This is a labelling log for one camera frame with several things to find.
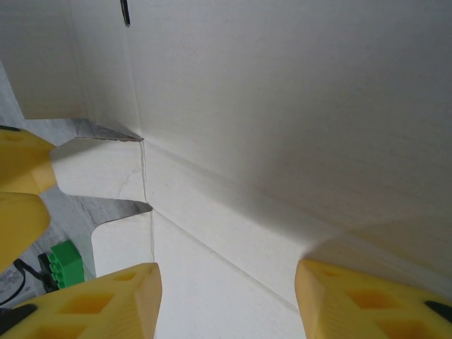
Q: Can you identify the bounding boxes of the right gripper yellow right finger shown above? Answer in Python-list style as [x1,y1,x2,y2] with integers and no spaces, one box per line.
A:
[295,258,452,339]

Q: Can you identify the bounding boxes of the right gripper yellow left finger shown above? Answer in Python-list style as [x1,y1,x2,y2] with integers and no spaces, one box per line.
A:
[0,263,162,339]

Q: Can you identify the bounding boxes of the white lavender paper box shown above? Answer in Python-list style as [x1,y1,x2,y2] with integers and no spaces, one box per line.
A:
[0,0,452,339]

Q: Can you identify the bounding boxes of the green toy brick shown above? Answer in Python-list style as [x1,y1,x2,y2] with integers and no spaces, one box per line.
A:
[49,239,86,291]

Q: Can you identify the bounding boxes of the thin black wire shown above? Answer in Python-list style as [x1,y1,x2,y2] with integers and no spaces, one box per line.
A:
[0,257,45,308]

